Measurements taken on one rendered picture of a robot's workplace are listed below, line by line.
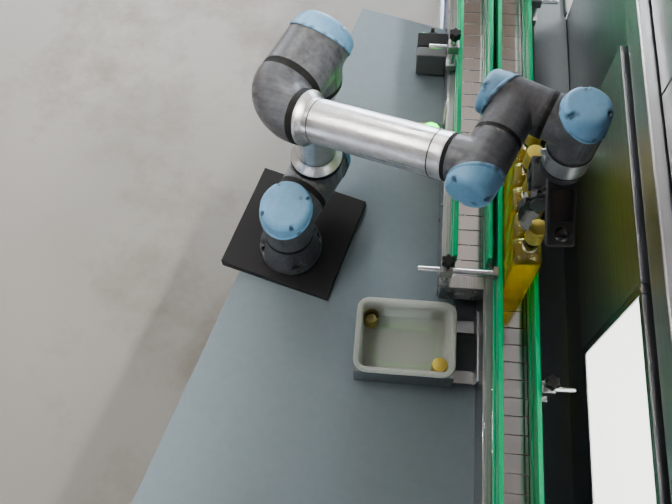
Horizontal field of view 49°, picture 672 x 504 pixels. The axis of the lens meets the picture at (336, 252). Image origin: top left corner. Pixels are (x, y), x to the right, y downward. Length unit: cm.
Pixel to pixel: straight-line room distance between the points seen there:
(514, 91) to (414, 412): 82
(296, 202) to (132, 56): 179
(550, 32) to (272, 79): 100
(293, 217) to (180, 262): 117
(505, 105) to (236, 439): 96
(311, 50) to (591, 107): 47
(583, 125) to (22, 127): 250
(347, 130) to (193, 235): 164
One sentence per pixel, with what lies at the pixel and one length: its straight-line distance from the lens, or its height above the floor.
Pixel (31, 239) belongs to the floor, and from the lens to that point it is 293.
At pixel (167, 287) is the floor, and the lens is 267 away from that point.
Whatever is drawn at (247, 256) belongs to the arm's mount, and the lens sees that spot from 180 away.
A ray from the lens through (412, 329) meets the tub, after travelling 171.
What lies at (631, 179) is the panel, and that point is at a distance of 132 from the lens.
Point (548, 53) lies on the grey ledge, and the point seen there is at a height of 88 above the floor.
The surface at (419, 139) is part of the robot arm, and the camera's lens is 110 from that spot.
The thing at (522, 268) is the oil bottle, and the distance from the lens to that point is 149.
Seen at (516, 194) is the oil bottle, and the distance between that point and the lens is 152.
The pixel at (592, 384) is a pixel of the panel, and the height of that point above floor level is 102.
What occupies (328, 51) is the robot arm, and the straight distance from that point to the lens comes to 130.
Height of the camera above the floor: 239
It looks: 65 degrees down
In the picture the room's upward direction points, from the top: 5 degrees counter-clockwise
